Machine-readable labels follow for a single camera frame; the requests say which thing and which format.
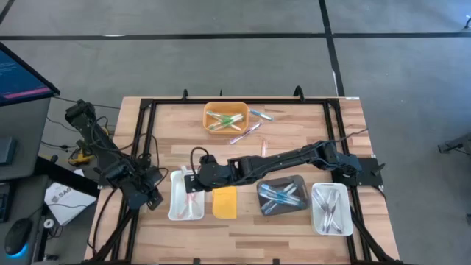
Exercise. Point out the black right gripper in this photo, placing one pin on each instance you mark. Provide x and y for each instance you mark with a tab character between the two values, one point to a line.
193	183

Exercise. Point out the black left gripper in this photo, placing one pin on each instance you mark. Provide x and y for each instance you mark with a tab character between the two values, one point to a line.
155	200

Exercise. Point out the clear plastic bags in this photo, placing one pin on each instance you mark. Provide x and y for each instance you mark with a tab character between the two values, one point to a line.
190	204
261	115

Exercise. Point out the green toothbrush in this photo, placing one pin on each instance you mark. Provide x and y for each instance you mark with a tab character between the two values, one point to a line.
235	118
221	127
217	116

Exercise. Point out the blue toothbrush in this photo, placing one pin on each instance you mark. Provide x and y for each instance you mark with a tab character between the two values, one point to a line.
268	210
266	190
290	190
274	204
283	198

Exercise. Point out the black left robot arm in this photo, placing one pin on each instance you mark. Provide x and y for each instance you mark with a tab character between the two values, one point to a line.
95	147

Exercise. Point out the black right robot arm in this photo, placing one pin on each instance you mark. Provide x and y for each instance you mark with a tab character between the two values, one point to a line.
287	158

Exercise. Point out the white plastic bin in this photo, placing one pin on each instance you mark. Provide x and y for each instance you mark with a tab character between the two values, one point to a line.
346	191
174	206

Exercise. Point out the yellow folded cloth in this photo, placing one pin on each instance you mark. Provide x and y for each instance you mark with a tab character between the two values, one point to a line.
224	206

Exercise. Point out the orange plastic bin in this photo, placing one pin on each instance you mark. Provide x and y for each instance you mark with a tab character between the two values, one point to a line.
225	106

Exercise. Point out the yellow hand tool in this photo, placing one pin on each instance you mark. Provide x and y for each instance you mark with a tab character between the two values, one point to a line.
79	159

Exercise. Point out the white paper booklet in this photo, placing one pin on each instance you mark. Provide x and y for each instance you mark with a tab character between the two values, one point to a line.
66	198

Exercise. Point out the grey translucent plastic bin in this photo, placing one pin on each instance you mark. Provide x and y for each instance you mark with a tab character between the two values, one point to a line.
300	184

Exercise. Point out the white tape roll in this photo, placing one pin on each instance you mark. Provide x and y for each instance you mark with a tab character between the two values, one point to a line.
49	223

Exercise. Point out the black computer mouse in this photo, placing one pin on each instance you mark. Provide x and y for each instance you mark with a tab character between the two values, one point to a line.
18	235

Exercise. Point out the dark grey computer desk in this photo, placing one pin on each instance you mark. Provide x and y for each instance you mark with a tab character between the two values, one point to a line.
22	140

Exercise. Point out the black computer keyboard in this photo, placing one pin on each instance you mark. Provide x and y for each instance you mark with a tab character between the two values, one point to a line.
4	202

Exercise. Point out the dark blue box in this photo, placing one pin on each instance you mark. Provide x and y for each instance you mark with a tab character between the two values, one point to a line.
7	151

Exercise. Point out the monitor with blue screen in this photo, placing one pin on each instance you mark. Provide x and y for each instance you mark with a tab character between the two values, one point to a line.
22	77

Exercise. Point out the black stand foot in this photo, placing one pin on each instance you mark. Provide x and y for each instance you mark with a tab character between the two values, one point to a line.
454	141

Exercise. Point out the black aluminium frame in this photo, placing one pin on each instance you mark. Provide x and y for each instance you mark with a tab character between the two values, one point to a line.
235	100

